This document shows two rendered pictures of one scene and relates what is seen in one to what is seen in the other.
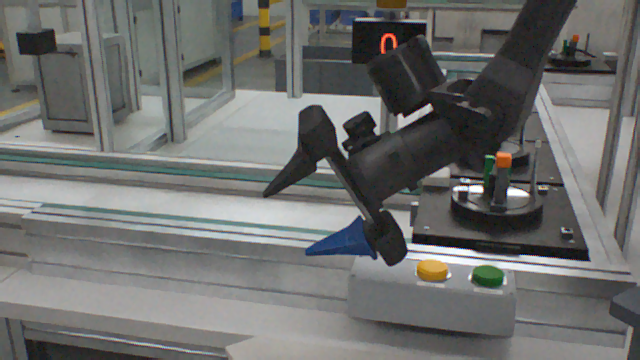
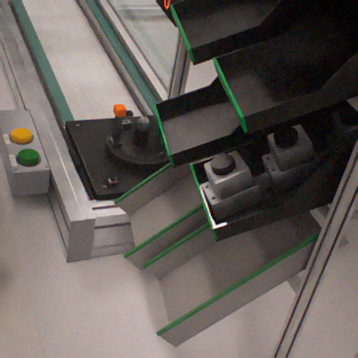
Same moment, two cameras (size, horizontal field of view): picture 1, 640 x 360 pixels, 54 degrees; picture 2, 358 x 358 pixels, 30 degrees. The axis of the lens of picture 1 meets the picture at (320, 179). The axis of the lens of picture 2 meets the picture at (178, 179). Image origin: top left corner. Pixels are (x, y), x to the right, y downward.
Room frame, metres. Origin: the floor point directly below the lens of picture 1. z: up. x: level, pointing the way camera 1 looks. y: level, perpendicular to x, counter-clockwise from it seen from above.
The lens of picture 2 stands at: (0.27, -1.14, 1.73)
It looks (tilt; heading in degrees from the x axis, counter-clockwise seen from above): 37 degrees down; 49
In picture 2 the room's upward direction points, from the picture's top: 12 degrees clockwise
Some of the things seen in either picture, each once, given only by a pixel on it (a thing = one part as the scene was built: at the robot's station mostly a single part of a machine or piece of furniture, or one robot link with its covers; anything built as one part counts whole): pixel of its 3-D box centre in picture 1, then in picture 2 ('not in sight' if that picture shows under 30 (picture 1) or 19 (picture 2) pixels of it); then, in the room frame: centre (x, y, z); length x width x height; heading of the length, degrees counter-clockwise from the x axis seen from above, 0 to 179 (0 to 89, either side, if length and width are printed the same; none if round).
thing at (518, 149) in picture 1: (493, 135); not in sight; (1.16, -0.33, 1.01); 0.24 x 0.24 x 0.13; 77
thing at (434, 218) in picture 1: (494, 213); (138, 153); (0.91, -0.28, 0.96); 0.24 x 0.24 x 0.02; 77
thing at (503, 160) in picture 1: (501, 177); (121, 123); (0.87, -0.27, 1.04); 0.04 x 0.02 x 0.08; 167
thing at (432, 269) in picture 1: (432, 272); (21, 137); (0.72, -0.14, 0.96); 0.04 x 0.04 x 0.02
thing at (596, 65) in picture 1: (570, 49); not in sight; (2.15, -0.85, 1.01); 0.24 x 0.24 x 0.13; 77
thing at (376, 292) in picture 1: (430, 293); (21, 149); (0.72, -0.14, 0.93); 0.21 x 0.07 x 0.06; 77
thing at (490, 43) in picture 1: (511, 43); not in sight; (6.24, -1.88, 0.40); 0.61 x 0.41 x 0.22; 76
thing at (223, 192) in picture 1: (313, 218); (105, 96); (1.00, 0.01, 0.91); 0.84 x 0.28 x 0.10; 77
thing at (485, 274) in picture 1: (487, 278); (28, 158); (0.70, -0.21, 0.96); 0.04 x 0.04 x 0.02
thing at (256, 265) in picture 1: (302, 266); (33, 104); (0.82, 0.03, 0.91); 0.89 x 0.06 x 0.11; 77
